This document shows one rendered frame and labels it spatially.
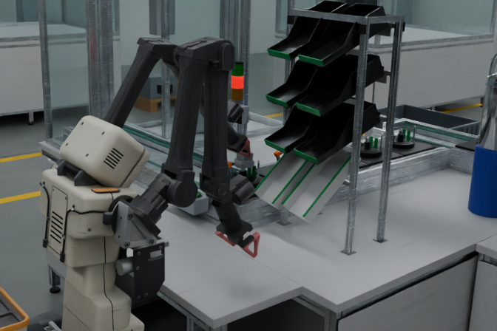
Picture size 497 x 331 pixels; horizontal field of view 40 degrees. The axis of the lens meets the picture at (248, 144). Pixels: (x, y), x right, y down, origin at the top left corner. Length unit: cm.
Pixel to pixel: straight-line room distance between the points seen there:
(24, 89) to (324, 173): 551
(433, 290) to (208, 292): 82
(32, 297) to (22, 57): 395
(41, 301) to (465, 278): 228
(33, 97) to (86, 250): 576
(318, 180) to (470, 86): 670
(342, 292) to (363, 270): 18
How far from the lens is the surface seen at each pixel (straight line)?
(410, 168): 318
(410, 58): 788
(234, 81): 276
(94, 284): 197
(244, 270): 222
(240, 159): 262
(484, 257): 261
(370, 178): 297
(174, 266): 224
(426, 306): 246
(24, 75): 752
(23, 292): 404
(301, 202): 234
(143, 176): 292
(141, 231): 176
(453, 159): 342
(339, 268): 227
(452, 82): 863
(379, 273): 227
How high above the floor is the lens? 184
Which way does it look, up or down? 16 degrees down
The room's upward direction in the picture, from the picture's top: 2 degrees clockwise
